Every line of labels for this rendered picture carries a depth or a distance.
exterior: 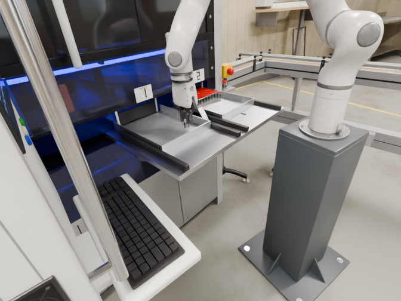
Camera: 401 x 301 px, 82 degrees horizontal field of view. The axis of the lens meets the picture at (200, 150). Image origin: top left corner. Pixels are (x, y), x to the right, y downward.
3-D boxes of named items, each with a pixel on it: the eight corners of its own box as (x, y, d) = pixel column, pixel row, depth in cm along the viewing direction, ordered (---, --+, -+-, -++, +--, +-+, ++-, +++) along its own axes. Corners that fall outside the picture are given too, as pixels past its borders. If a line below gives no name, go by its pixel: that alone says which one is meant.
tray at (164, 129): (114, 128, 103) (113, 121, 101) (160, 110, 118) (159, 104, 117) (163, 154, 82) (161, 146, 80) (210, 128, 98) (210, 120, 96)
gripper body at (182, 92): (199, 76, 85) (200, 105, 91) (180, 73, 92) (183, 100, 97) (184, 80, 81) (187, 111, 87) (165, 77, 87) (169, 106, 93)
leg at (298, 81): (278, 158, 217) (290, 75, 177) (283, 154, 222) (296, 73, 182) (287, 161, 211) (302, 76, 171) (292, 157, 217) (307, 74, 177)
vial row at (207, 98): (193, 108, 118) (192, 99, 116) (215, 98, 129) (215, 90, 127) (196, 108, 117) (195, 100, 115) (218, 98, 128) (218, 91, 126)
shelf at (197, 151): (105, 137, 101) (104, 132, 100) (210, 94, 143) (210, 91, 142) (179, 181, 72) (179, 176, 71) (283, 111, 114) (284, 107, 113)
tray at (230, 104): (172, 106, 123) (171, 100, 121) (204, 93, 139) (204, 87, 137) (222, 122, 103) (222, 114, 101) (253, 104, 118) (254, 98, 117)
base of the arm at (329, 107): (358, 131, 93) (374, 85, 84) (332, 146, 85) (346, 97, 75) (315, 116, 107) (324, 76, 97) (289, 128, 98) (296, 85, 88)
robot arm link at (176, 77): (198, 70, 85) (199, 78, 86) (181, 67, 90) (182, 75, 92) (181, 74, 80) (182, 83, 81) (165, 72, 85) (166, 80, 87)
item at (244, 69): (210, 95, 145) (209, 70, 137) (193, 91, 155) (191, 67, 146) (265, 73, 187) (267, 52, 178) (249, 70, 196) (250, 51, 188)
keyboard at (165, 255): (82, 196, 77) (79, 190, 75) (121, 178, 84) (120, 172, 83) (133, 291, 50) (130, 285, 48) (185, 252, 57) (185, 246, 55)
